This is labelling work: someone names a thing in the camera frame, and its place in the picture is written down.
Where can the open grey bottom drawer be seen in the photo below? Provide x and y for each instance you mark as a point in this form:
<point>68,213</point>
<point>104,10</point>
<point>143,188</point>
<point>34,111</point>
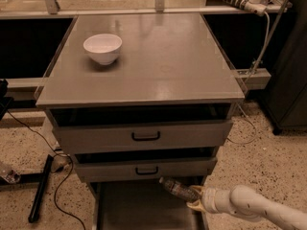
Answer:
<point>142,205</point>

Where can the white ceramic bowl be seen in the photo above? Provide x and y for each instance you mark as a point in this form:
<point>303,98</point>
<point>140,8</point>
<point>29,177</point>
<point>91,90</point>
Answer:
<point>103,48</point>

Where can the white power strip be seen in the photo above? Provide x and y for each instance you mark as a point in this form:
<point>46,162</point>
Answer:
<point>253,6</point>

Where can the grey middle drawer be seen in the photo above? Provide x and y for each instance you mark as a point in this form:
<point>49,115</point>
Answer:
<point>144,169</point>

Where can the grey drawer cabinet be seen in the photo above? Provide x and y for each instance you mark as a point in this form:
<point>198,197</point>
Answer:
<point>169,70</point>

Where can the black device at left edge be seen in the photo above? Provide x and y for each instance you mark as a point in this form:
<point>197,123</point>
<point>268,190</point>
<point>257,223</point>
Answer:
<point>5,101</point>

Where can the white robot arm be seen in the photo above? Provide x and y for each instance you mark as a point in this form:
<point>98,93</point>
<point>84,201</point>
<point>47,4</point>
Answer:
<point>244,203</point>

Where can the dark cabinet at right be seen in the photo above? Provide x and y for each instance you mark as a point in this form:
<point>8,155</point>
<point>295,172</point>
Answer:
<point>285,97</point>

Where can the grey top drawer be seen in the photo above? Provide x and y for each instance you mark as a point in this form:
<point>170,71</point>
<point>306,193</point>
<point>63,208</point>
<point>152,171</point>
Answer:
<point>163,136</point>

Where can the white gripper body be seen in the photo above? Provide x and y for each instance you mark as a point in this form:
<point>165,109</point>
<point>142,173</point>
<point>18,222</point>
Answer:
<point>209,198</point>

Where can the aluminium frame rail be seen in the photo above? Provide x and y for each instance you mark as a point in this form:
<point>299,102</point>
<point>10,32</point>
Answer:
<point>134,10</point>

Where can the black metal floor bar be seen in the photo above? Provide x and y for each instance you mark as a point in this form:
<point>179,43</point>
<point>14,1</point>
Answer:
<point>42,183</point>

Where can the clear plastic water bottle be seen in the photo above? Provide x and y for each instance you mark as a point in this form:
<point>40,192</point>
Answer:
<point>179,190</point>

